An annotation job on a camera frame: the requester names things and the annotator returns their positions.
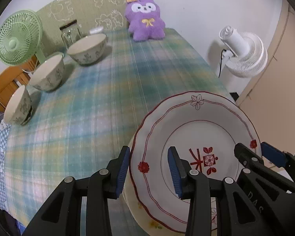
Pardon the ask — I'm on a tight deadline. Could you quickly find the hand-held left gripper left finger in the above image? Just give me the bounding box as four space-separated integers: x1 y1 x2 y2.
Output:
22 146 131 236

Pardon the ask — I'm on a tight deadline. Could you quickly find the green desk fan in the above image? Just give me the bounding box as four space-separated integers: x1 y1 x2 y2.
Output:
0 10 47 66

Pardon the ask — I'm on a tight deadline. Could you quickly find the green cartoon print board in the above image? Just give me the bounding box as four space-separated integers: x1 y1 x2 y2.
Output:
36 0 134 45

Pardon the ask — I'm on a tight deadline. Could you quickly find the white fan cable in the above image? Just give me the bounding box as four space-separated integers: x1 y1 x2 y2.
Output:
22 55 40 75

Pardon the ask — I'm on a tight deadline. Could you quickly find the beige door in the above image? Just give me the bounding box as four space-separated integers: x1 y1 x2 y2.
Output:
236 0 295 158

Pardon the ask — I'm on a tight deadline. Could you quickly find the white plate with red pattern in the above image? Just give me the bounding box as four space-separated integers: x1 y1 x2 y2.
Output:
129 91 262 234

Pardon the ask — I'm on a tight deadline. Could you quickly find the green plaid tablecloth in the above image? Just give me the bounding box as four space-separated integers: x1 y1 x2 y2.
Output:
4 27 239 236

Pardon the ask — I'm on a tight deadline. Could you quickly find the white standing fan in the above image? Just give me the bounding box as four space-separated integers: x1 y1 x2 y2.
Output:
218 25 268 94

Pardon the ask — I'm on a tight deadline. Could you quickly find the glass jar with brown lid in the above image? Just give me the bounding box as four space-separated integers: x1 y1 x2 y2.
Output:
59 20 82 48

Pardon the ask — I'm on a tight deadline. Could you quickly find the wooden chair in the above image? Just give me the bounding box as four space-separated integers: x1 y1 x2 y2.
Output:
0 61 40 113

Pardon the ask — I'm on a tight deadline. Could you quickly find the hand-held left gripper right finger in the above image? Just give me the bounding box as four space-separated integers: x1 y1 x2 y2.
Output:
167 146 273 236

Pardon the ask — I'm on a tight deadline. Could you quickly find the purple plush toy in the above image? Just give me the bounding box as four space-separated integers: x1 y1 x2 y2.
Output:
124 0 166 42

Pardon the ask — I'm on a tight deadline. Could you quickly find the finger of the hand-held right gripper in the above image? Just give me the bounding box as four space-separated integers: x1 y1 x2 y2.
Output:
261 142 295 182
234 143 265 169

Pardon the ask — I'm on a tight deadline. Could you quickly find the black fan cable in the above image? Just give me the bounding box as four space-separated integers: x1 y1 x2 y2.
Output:
218 49 227 78

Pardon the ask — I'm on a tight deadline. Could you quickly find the grey-green floral ceramic bowl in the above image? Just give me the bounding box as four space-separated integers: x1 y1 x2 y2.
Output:
29 52 65 92
4 85 33 126
67 34 107 66

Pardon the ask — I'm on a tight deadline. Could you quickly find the scalloped yellow floral plate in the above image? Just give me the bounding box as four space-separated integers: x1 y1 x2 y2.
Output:
123 184 212 236

